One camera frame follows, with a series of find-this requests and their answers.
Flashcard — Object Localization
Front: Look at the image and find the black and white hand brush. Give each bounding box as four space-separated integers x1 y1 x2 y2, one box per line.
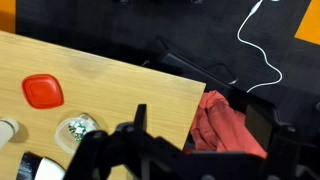
16 151 67 180

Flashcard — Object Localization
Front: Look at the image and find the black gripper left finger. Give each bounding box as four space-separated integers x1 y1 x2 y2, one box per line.
63 103 188 180

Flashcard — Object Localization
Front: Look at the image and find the clear plastic bowl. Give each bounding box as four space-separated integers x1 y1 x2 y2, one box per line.
54 113 101 156

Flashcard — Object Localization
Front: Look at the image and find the white cable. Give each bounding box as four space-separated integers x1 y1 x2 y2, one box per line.
236 0 284 94

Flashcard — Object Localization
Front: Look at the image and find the white paper cup bowl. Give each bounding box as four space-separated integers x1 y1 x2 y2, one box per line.
0 117 20 150

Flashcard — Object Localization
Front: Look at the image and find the red cloth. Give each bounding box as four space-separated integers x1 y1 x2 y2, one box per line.
189 90 268 160

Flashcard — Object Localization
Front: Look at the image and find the red plastic lid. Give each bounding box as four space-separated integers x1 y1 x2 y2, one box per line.
21 73 65 110

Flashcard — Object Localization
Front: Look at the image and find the black office chair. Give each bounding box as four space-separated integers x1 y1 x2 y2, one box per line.
141 49 320 180

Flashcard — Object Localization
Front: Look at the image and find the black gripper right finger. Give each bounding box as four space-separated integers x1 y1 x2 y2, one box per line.
263 121 320 180

